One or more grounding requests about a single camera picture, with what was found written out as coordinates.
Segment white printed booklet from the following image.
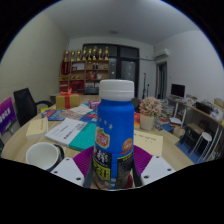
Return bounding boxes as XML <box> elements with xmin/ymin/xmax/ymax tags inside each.
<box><xmin>44</xmin><ymin>117</ymin><xmax>88</xmax><ymax>148</ymax></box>

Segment white round stool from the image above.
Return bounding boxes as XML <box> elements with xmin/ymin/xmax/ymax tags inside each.
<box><xmin>189</xmin><ymin>131</ymin><xmax>213</xmax><ymax>158</ymax></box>

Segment blue book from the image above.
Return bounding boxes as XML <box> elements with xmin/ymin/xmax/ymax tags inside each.
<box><xmin>79</xmin><ymin>110</ymin><xmax>99</xmax><ymax>124</ymax></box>

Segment orange book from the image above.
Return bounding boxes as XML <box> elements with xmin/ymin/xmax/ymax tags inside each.
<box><xmin>133</xmin><ymin>112</ymin><xmax>142</xmax><ymax>130</ymax></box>

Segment purple sign board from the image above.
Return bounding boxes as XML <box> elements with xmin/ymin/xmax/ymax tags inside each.
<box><xmin>0</xmin><ymin>97</ymin><xmax>17</xmax><ymax>136</ymax></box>

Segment pink flowers in white pot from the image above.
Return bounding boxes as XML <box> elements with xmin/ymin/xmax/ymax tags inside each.
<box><xmin>138</xmin><ymin>96</ymin><xmax>163</xmax><ymax>132</ymax></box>

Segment yellow gift box red ribbon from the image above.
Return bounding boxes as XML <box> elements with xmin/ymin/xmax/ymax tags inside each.
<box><xmin>55</xmin><ymin>88</ymin><xmax>81</xmax><ymax>110</ymax></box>

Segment dark glass door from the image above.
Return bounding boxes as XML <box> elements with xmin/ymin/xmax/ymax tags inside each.
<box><xmin>82</xmin><ymin>43</ymin><xmax>140</xmax><ymax>99</ymax></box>

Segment pile of books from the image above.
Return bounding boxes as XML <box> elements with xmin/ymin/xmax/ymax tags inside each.
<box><xmin>156</xmin><ymin>98</ymin><xmax>176</xmax><ymax>128</ymax></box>

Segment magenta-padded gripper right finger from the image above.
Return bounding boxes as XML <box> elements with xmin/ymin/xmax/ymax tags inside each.
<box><xmin>132</xmin><ymin>146</ymin><xmax>177</xmax><ymax>188</ymax></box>

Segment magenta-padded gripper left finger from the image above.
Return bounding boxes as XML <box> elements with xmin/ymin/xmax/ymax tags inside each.
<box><xmin>50</xmin><ymin>145</ymin><xmax>94</xmax><ymax>188</ymax></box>

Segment black mug white inside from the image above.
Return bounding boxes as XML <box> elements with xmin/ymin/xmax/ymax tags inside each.
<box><xmin>25</xmin><ymin>141</ymin><xmax>65</xmax><ymax>173</ymax></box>

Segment colourful picture book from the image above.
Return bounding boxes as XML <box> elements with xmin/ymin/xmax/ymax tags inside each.
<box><xmin>41</xmin><ymin>108</ymin><xmax>68</xmax><ymax>122</ymax></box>

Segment wooden shelf unit with trophies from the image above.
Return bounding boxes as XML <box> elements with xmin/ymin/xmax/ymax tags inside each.
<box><xmin>59</xmin><ymin>46</ymin><xmax>110</xmax><ymax>95</ymax></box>

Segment black office chair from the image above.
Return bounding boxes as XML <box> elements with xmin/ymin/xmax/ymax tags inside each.
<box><xmin>13</xmin><ymin>87</ymin><xmax>54</xmax><ymax>128</ymax></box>

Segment pink box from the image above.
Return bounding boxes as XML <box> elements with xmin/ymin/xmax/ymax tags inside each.
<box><xmin>89</xmin><ymin>99</ymin><xmax>102</xmax><ymax>109</ymax></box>

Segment blue drink bottle white cap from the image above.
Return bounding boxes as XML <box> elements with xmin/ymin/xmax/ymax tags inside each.
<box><xmin>91</xmin><ymin>79</ymin><xmax>136</xmax><ymax>191</ymax></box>

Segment wooden side desk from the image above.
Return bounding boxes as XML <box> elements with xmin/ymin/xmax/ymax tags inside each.
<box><xmin>166</xmin><ymin>96</ymin><xmax>224</xmax><ymax>161</ymax></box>

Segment computer monitor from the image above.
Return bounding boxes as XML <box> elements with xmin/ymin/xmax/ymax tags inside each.
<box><xmin>170</xmin><ymin>83</ymin><xmax>186</xmax><ymax>99</ymax></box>

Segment teal book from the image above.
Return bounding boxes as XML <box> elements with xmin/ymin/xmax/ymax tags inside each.
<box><xmin>68</xmin><ymin>122</ymin><xmax>98</xmax><ymax>153</ymax></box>

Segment white air conditioner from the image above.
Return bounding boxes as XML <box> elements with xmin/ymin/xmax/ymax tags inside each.
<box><xmin>153</xmin><ymin>48</ymin><xmax>170</xmax><ymax>60</ymax></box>

